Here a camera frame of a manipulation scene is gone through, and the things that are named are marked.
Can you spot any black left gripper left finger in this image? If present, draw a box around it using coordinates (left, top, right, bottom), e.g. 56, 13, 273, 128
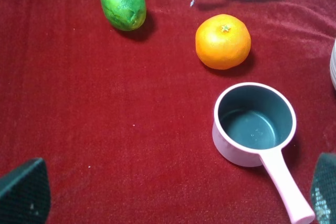
1, 157, 51, 223

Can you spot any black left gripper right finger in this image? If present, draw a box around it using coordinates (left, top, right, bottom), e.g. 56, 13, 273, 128
311, 153, 335, 224

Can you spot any orange mandarin fruit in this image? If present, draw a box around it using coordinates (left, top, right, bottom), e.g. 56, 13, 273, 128
195, 14, 251, 70

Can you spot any pink saucepan with dark interior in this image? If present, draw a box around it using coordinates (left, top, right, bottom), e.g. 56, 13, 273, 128
212, 82, 315, 223

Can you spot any pink ceramic bowl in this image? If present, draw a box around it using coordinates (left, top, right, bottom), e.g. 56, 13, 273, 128
330, 40, 336, 89

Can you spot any green lime fruit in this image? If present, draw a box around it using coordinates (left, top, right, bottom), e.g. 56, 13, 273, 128
100, 0, 146, 31

